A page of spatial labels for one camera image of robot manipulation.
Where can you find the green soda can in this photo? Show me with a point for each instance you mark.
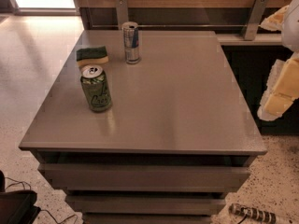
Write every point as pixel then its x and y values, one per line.
pixel 95 86

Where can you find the green yellow sponge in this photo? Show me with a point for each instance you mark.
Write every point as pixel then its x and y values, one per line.
pixel 97 55

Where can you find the right metal wall bracket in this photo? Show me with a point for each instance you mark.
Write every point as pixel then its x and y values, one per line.
pixel 250 29

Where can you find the dark object with cables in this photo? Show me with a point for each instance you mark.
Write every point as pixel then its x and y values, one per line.
pixel 19 206

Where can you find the power strip on floor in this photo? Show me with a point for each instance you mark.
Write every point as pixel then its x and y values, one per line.
pixel 258 215

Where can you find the left metal wall bracket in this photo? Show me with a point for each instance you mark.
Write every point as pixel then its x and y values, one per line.
pixel 122 12

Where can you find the grey drawer cabinet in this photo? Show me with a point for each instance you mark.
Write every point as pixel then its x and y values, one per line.
pixel 177 139

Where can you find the wooden wall shelf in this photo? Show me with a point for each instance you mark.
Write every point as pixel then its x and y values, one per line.
pixel 224 16

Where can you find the metal wall bracket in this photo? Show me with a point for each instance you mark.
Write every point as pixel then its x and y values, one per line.
pixel 250 29
pixel 122 12

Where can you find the silver blue energy drink can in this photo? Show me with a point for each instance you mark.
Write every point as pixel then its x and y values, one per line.
pixel 131 42

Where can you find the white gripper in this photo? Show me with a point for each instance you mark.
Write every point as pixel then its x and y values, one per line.
pixel 291 27

